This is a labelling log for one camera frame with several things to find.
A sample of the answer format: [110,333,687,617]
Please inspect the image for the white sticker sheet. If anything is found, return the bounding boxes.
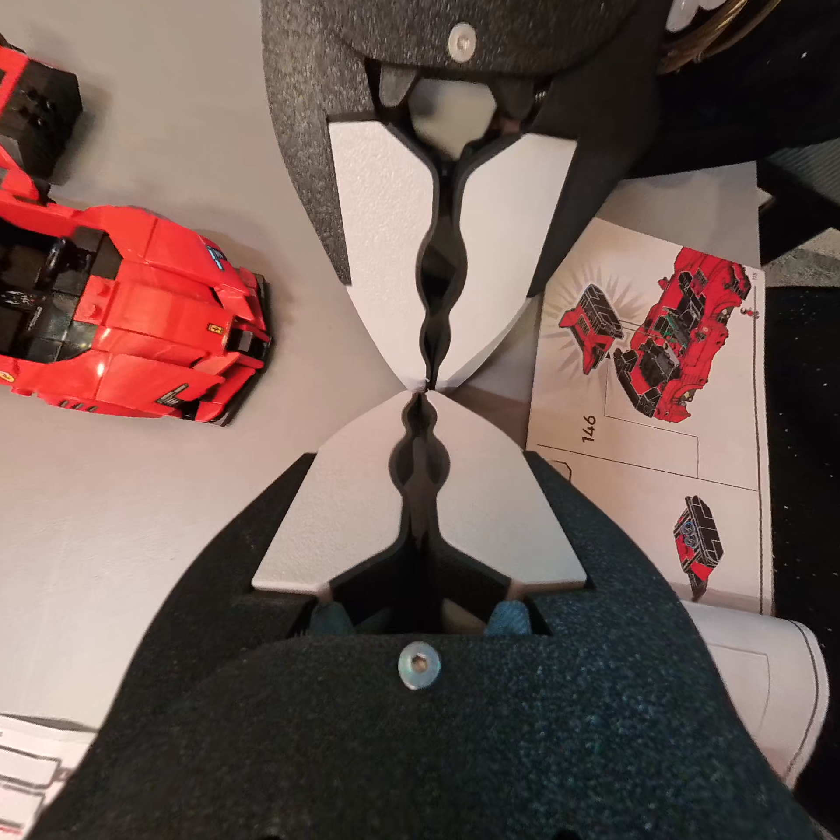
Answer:
[0,715,96,831]

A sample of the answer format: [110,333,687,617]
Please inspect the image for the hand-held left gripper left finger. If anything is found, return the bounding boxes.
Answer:
[251,392,424,601]

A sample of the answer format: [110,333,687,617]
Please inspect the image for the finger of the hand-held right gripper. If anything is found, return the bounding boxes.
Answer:
[327,112,454,388]
[433,133,580,389]

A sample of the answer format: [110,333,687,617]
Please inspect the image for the red lego car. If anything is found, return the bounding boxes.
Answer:
[0,36,273,427]

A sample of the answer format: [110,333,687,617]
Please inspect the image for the brown braided band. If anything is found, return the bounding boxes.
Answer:
[659,0,785,74]

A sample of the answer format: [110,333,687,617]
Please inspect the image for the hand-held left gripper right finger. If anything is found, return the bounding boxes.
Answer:
[420,392,588,601]

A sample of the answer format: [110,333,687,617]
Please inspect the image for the lego instruction booklet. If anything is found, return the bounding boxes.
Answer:
[525,217,831,788]

